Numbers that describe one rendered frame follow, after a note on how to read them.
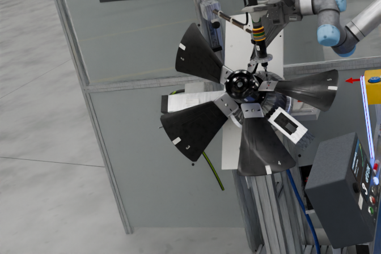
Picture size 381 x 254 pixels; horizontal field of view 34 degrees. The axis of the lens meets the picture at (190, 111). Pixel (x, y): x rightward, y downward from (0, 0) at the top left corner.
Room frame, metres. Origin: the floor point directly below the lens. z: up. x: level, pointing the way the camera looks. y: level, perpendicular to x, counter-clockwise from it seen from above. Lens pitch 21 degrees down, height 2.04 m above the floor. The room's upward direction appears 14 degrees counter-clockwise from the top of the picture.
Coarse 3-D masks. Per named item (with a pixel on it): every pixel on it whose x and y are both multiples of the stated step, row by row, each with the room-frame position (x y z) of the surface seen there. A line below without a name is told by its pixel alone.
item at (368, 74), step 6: (366, 72) 2.43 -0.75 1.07; (372, 72) 2.42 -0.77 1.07; (378, 72) 2.40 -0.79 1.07; (366, 78) 2.37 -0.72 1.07; (366, 84) 2.31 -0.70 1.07; (372, 84) 2.30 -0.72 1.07; (378, 84) 2.29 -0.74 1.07; (366, 90) 2.31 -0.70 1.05; (372, 90) 2.30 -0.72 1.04; (378, 90) 2.29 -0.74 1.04; (366, 96) 2.31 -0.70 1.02; (372, 96) 2.30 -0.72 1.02; (378, 96) 2.29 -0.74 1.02; (372, 102) 2.30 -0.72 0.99; (378, 102) 2.29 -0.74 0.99
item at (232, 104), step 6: (222, 96) 2.28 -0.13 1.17; (228, 96) 2.28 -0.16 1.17; (216, 102) 2.28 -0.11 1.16; (222, 102) 2.28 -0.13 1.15; (228, 102) 2.29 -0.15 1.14; (234, 102) 2.28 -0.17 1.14; (222, 108) 2.29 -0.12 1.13; (228, 108) 2.29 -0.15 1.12; (234, 108) 2.29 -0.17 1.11; (228, 114) 2.29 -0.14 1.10
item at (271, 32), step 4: (264, 16) 2.47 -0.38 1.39; (264, 20) 2.45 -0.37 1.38; (268, 20) 2.42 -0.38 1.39; (264, 24) 2.44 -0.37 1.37; (268, 24) 2.40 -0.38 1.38; (280, 24) 2.33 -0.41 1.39; (284, 24) 2.32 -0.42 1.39; (264, 28) 2.41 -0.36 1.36; (268, 28) 2.38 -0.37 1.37; (272, 28) 2.35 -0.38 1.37; (276, 28) 2.34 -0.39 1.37; (280, 28) 2.32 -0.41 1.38; (268, 32) 2.36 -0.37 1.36; (272, 32) 2.34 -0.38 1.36; (276, 32) 2.32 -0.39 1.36; (268, 36) 2.34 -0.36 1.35; (272, 36) 2.32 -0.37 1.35; (268, 40) 2.32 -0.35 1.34; (272, 40) 2.30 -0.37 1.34; (268, 44) 2.30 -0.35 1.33; (252, 52) 2.40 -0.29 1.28; (252, 56) 2.37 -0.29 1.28
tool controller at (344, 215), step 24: (336, 144) 1.54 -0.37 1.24; (360, 144) 1.54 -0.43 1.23; (312, 168) 1.46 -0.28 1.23; (336, 168) 1.40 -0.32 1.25; (360, 168) 1.45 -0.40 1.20; (312, 192) 1.37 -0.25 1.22; (336, 192) 1.34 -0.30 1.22; (360, 192) 1.35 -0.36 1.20; (336, 216) 1.35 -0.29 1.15; (360, 216) 1.32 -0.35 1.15; (336, 240) 1.35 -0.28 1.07; (360, 240) 1.32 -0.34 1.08
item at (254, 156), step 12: (252, 120) 2.18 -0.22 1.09; (264, 120) 2.20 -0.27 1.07; (252, 132) 2.14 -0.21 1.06; (264, 132) 2.16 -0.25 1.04; (240, 144) 2.11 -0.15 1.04; (252, 144) 2.11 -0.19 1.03; (264, 144) 2.12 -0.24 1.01; (276, 144) 2.13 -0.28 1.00; (240, 156) 2.08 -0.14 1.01; (252, 156) 2.08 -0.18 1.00; (264, 156) 2.08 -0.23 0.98; (276, 156) 2.09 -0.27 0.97; (288, 156) 2.10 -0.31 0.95; (240, 168) 2.05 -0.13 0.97; (252, 168) 2.05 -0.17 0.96; (264, 168) 2.05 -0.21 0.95; (276, 168) 2.05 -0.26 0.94; (288, 168) 2.06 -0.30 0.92
